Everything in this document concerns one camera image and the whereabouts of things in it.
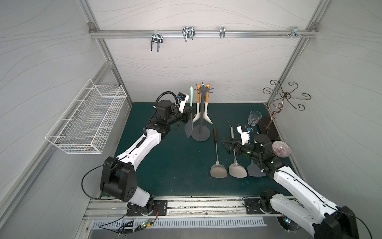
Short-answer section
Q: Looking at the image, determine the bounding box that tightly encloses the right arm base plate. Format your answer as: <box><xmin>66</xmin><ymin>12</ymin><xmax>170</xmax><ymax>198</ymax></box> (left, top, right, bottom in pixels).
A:
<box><xmin>243</xmin><ymin>198</ymin><xmax>272</xmax><ymax>215</ymax></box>

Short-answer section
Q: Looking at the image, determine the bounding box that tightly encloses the steel turner wood handle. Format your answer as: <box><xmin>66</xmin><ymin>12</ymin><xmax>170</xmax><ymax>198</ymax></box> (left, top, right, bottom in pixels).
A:
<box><xmin>210</xmin><ymin>128</ymin><xmax>228</xmax><ymax>179</ymax></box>

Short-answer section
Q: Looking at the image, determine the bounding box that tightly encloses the green mat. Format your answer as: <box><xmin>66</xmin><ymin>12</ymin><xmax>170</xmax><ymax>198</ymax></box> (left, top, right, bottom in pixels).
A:
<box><xmin>108</xmin><ymin>102</ymin><xmax>305</xmax><ymax>197</ymax></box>

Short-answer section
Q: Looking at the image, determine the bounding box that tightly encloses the grey spatula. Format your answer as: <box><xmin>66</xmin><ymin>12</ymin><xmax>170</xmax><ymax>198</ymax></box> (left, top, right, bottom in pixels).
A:
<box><xmin>184</xmin><ymin>86</ymin><xmax>195</xmax><ymax>138</ymax></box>

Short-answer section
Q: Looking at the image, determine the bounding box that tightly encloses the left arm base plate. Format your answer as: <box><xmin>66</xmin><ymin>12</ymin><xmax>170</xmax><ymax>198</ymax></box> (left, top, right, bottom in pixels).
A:
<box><xmin>127</xmin><ymin>199</ymin><xmax>168</xmax><ymax>217</ymax></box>

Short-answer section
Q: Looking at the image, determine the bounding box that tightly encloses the grey utensil rack stand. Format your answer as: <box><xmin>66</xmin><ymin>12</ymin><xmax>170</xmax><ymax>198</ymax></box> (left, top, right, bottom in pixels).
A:
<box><xmin>191</xmin><ymin>83</ymin><xmax>213</xmax><ymax>142</ymax></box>

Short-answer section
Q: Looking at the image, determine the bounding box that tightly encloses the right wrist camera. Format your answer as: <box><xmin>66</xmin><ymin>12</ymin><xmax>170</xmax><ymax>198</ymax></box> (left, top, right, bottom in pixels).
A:
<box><xmin>237</xmin><ymin>125</ymin><xmax>250</xmax><ymax>145</ymax></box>

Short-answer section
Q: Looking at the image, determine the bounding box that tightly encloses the white vent strip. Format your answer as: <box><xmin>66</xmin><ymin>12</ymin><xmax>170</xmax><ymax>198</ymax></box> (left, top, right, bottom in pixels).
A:
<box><xmin>92</xmin><ymin>217</ymin><xmax>267</xmax><ymax>231</ymax></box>

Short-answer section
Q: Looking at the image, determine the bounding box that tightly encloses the metal hook small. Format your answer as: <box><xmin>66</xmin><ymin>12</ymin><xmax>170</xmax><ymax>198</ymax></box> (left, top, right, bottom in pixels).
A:
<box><xmin>219</xmin><ymin>26</ymin><xmax>225</xmax><ymax>39</ymax></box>

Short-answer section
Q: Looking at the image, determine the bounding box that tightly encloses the aluminium top rail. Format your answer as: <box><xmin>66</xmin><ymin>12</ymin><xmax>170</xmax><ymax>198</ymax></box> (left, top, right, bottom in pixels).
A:
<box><xmin>89</xmin><ymin>27</ymin><xmax>318</xmax><ymax>39</ymax></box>

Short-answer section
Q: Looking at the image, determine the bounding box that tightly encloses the white spoon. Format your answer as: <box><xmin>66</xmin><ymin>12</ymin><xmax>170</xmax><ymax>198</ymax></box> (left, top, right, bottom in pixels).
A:
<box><xmin>193</xmin><ymin>84</ymin><xmax>201</xmax><ymax>122</ymax></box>
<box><xmin>203</xmin><ymin>91</ymin><xmax>213</xmax><ymax>124</ymax></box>

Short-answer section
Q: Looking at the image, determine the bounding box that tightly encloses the aluminium rail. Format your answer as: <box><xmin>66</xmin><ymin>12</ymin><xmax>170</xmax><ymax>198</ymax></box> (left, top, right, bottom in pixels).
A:
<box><xmin>89</xmin><ymin>27</ymin><xmax>318</xmax><ymax>39</ymax></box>
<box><xmin>83</xmin><ymin>195</ymin><xmax>282</xmax><ymax>220</ymax></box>

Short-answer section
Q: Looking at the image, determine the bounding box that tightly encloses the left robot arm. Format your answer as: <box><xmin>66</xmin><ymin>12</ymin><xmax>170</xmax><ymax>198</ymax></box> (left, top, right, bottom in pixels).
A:
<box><xmin>99</xmin><ymin>91</ymin><xmax>194</xmax><ymax>208</ymax></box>

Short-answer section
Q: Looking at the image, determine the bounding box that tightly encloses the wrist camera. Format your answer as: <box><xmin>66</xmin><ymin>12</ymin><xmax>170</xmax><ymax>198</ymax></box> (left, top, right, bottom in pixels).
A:
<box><xmin>177</xmin><ymin>92</ymin><xmax>190</xmax><ymax>113</ymax></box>
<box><xmin>237</xmin><ymin>125</ymin><xmax>250</xmax><ymax>145</ymax></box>

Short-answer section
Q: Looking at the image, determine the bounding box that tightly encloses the metal hook right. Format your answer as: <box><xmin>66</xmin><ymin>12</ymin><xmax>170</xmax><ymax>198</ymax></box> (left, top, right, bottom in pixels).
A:
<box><xmin>280</xmin><ymin>27</ymin><xmax>307</xmax><ymax>39</ymax></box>

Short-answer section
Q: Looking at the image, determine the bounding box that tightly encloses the white wire basket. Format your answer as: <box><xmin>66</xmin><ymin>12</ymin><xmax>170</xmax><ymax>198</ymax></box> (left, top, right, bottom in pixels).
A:
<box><xmin>45</xmin><ymin>79</ymin><xmax>127</xmax><ymax>154</ymax></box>

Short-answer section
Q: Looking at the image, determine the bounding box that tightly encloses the grey spatula mint handle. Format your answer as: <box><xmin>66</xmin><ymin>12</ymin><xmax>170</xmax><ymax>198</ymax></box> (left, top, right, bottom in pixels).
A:
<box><xmin>247</xmin><ymin>159</ymin><xmax>266</xmax><ymax>177</ymax></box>

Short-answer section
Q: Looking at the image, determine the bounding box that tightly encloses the metal hook left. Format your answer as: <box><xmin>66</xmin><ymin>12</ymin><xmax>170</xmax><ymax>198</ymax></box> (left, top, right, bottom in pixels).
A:
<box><xmin>150</xmin><ymin>33</ymin><xmax>163</xmax><ymax>52</ymax></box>

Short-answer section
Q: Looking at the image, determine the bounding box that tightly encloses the copper mug tree stand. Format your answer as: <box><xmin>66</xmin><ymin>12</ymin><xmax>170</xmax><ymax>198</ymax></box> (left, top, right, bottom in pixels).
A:
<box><xmin>259</xmin><ymin>79</ymin><xmax>312</xmax><ymax>141</ymax></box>

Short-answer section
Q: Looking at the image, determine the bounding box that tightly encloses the aluminium front rail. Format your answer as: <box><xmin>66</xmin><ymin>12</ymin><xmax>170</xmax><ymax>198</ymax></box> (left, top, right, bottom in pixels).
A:
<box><xmin>83</xmin><ymin>195</ymin><xmax>282</xmax><ymax>220</ymax></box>

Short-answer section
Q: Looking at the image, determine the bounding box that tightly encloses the striped ceramic bowl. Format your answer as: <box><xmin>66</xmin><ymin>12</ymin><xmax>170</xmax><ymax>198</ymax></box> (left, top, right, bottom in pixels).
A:
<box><xmin>272</xmin><ymin>140</ymin><xmax>291</xmax><ymax>158</ymax></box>

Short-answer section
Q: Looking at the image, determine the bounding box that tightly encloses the clear drinking glass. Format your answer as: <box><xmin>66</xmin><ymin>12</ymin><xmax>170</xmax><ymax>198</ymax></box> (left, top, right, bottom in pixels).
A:
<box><xmin>247</xmin><ymin>111</ymin><xmax>262</xmax><ymax>126</ymax></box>

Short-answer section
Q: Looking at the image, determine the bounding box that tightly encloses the metal hook middle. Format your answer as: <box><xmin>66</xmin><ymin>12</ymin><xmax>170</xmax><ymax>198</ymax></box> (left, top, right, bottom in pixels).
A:
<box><xmin>182</xmin><ymin>26</ymin><xmax>196</xmax><ymax>42</ymax></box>

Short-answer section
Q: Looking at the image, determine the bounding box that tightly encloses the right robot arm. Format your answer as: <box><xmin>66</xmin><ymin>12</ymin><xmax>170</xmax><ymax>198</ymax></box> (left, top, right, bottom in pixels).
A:
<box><xmin>222</xmin><ymin>134</ymin><xmax>360</xmax><ymax>239</ymax></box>

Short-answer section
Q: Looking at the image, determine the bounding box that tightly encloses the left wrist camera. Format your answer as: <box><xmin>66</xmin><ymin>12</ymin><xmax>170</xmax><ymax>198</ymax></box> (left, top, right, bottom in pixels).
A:
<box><xmin>177</xmin><ymin>92</ymin><xmax>190</xmax><ymax>113</ymax></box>

